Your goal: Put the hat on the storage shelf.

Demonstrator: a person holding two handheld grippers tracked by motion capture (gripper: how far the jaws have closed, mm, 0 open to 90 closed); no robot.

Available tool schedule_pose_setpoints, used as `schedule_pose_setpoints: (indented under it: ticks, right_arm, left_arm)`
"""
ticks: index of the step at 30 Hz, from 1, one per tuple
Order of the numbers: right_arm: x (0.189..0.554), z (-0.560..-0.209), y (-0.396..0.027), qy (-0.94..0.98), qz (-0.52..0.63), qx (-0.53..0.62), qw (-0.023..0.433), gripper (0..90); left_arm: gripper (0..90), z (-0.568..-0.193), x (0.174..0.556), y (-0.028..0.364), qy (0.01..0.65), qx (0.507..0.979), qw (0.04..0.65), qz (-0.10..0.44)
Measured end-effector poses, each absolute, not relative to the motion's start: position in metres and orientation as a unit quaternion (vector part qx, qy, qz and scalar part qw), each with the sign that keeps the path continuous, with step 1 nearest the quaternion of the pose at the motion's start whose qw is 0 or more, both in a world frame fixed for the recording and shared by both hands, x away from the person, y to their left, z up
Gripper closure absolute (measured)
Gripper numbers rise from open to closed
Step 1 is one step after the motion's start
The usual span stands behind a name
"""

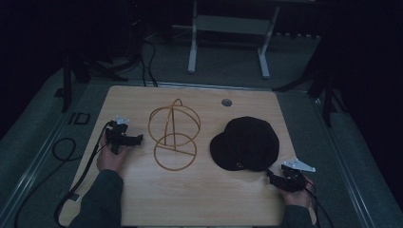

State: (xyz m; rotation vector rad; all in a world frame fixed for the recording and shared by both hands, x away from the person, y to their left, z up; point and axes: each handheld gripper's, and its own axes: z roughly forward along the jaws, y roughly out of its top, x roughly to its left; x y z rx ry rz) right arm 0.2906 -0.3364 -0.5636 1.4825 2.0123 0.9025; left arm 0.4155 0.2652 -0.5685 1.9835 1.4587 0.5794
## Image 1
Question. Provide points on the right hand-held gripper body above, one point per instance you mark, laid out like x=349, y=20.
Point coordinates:
x=293, y=177

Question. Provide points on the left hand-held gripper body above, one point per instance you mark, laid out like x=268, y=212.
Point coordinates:
x=116, y=134

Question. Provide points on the black hat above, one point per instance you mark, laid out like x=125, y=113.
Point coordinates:
x=245, y=144

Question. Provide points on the person's right hand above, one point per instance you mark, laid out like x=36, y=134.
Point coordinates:
x=298, y=197

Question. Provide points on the person's left hand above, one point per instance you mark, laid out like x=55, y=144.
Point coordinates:
x=109, y=160

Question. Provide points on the black tripod stand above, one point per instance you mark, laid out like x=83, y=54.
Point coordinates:
x=79, y=63
x=320, y=85

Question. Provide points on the grey table grommet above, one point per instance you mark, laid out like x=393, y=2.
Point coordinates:
x=226, y=102

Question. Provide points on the white metal table frame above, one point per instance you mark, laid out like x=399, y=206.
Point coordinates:
x=202, y=25

